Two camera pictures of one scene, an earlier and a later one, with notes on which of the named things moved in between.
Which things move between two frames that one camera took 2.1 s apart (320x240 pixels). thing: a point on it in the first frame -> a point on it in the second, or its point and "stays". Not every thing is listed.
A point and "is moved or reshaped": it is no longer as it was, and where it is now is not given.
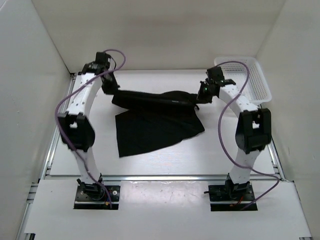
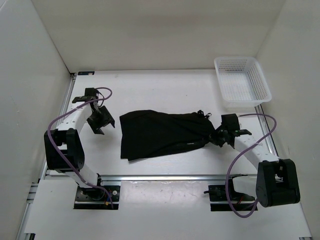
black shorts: (152, 119) is moved or reshaped
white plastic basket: (243, 72) stays
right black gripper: (201, 99) -> (216, 141)
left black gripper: (112, 89) -> (107, 119)
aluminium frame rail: (164, 178) stays
